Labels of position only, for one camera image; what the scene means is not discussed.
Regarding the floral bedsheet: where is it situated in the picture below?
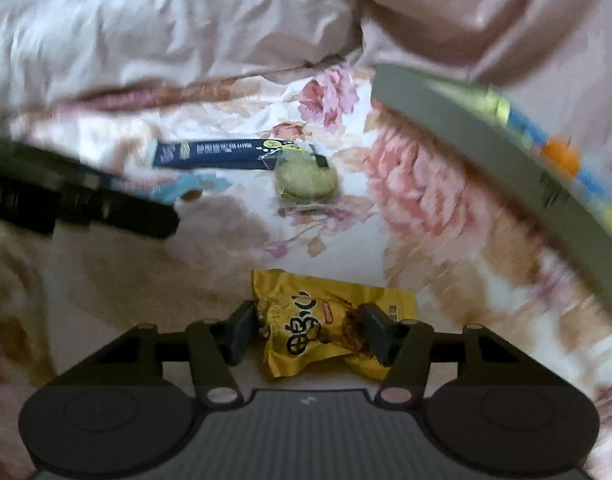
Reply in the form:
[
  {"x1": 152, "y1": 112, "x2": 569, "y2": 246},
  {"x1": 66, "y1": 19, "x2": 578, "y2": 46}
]
[{"x1": 0, "y1": 65, "x2": 612, "y2": 480}]

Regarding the grey cardboard box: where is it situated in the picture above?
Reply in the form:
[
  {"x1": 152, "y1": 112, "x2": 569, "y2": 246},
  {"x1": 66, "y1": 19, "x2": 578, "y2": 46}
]
[{"x1": 371, "y1": 62, "x2": 612, "y2": 326}]

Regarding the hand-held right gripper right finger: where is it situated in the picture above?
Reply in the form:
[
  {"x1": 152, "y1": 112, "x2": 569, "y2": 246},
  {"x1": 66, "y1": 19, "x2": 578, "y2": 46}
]
[{"x1": 361, "y1": 302, "x2": 524, "y2": 407}]

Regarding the pink satin quilt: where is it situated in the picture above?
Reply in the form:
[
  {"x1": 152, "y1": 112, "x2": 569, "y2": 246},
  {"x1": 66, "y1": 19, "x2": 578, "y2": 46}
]
[{"x1": 246, "y1": 0, "x2": 612, "y2": 106}]

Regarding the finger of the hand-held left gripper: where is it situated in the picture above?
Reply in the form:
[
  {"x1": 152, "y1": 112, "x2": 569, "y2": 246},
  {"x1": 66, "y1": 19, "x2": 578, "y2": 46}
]
[
  {"x1": 56, "y1": 180, "x2": 181, "y2": 240},
  {"x1": 0, "y1": 135, "x2": 131, "y2": 184}
]

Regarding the golden yellow snack packet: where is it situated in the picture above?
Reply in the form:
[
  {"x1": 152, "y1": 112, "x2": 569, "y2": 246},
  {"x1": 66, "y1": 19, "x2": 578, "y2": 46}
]
[{"x1": 251, "y1": 269, "x2": 417, "y2": 381}]

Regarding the blue octopus print packet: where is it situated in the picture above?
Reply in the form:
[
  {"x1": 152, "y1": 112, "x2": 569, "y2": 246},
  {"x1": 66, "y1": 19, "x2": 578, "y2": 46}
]
[{"x1": 148, "y1": 171, "x2": 233, "y2": 203}]

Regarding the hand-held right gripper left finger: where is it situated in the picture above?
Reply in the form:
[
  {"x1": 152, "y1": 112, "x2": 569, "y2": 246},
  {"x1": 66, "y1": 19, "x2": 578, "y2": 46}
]
[{"x1": 88, "y1": 300, "x2": 261, "y2": 407}]

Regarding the pale pink quilt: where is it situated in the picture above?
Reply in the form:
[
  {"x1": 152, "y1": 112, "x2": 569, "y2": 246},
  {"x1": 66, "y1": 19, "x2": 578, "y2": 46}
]
[{"x1": 0, "y1": 0, "x2": 364, "y2": 126}]

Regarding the navy blue stick packet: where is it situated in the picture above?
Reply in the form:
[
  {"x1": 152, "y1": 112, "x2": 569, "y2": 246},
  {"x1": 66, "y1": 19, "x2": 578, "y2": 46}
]
[{"x1": 152, "y1": 139, "x2": 299, "y2": 171}]

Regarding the green cookie clear packet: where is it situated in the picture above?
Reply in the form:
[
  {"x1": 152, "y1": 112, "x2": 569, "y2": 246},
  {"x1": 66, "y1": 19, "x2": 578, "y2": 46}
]
[{"x1": 273, "y1": 150, "x2": 339, "y2": 203}]

